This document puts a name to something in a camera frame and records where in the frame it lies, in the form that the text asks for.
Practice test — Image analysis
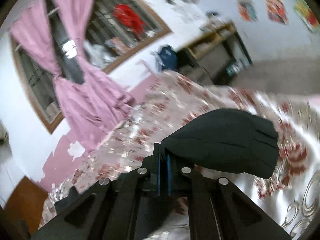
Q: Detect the right pink curtain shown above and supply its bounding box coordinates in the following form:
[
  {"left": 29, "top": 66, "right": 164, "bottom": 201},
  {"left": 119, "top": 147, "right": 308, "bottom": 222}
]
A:
[{"left": 54, "top": 0, "right": 133, "bottom": 123}]

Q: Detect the wooden shelf desk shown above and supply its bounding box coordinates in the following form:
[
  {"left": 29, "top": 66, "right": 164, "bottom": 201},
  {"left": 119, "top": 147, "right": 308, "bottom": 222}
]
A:
[{"left": 176, "top": 22, "right": 252, "bottom": 86}]

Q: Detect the wooden framed barred window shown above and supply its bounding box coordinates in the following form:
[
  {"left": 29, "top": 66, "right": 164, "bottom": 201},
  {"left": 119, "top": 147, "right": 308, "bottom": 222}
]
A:
[{"left": 11, "top": 0, "right": 171, "bottom": 133}]

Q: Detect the blue backpack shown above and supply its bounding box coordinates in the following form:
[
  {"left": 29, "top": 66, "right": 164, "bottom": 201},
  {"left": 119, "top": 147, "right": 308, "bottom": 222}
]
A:
[{"left": 150, "top": 44, "right": 177, "bottom": 72}]

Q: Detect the pink curtain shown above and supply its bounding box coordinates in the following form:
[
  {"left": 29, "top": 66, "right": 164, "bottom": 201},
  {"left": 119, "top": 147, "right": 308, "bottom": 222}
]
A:
[
  {"left": 54, "top": 0, "right": 133, "bottom": 123},
  {"left": 10, "top": 0, "right": 121, "bottom": 152}
]

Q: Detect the colourful wall poster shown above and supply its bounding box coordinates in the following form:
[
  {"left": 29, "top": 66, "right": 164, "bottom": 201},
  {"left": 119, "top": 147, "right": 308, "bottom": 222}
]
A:
[
  {"left": 237, "top": 0, "right": 258, "bottom": 22},
  {"left": 293, "top": 0, "right": 319, "bottom": 33},
  {"left": 264, "top": 0, "right": 288, "bottom": 25}
]

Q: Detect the red cloth at window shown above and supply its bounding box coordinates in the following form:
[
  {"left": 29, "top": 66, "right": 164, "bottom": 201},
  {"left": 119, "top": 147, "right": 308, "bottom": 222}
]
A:
[{"left": 113, "top": 4, "right": 145, "bottom": 35}]

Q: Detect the brown wooden headboard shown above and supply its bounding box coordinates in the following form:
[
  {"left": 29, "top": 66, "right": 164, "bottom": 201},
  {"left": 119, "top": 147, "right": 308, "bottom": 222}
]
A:
[{"left": 4, "top": 176, "right": 48, "bottom": 234}]

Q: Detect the black jacket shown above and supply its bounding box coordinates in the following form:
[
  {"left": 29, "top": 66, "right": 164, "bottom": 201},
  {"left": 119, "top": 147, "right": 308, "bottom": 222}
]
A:
[{"left": 160, "top": 108, "right": 279, "bottom": 179}]

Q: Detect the left pink curtain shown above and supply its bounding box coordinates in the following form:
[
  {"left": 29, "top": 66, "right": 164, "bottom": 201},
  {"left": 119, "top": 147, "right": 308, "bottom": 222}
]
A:
[{"left": 10, "top": 0, "right": 121, "bottom": 152}]

